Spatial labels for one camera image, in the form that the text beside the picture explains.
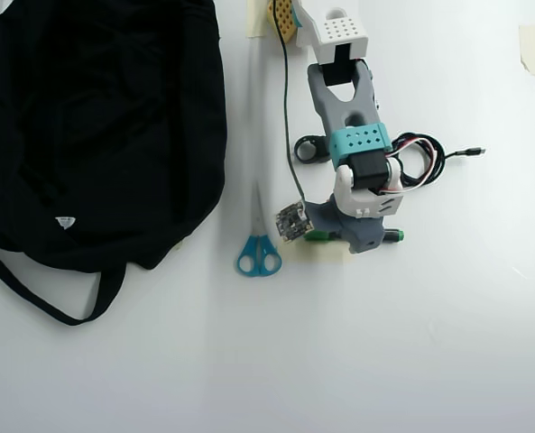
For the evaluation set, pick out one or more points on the yellow perforated base part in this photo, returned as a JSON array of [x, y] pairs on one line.
[[281, 20]]

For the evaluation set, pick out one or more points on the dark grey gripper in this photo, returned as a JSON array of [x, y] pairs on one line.
[[363, 235]]

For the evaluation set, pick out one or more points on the beige masking tape strip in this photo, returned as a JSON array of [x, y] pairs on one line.
[[532, 49], [254, 22], [321, 255]]

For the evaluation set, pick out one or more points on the black fabric bag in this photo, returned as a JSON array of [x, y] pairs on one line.
[[91, 135]]

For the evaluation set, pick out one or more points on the green capped black marker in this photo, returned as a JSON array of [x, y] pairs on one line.
[[395, 236]]

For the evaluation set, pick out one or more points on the camera circuit board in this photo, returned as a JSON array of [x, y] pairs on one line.
[[294, 223]]

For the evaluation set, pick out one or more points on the white grey teal robot arm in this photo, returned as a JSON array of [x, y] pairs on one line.
[[339, 108]]

